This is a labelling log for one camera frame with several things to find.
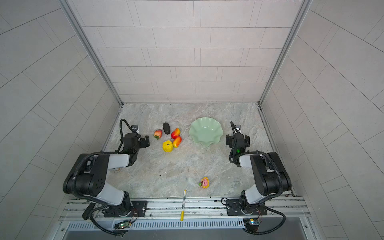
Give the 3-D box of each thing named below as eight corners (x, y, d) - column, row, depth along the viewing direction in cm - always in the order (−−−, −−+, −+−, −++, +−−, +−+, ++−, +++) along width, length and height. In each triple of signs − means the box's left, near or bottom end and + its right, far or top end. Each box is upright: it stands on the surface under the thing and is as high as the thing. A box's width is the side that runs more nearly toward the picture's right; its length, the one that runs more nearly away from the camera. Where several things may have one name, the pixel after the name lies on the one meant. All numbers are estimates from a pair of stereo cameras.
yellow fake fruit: (163, 152, 91) (162, 148, 88) (165, 143, 95) (163, 140, 91) (172, 152, 92) (171, 148, 88) (173, 144, 95) (172, 140, 91)
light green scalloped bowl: (188, 147, 94) (188, 143, 90) (190, 122, 107) (189, 117, 103) (223, 148, 94) (224, 144, 90) (220, 122, 108) (221, 117, 104)
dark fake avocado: (163, 134, 101) (162, 132, 98) (163, 125, 106) (162, 122, 103) (170, 133, 101) (169, 131, 99) (170, 124, 106) (169, 121, 104)
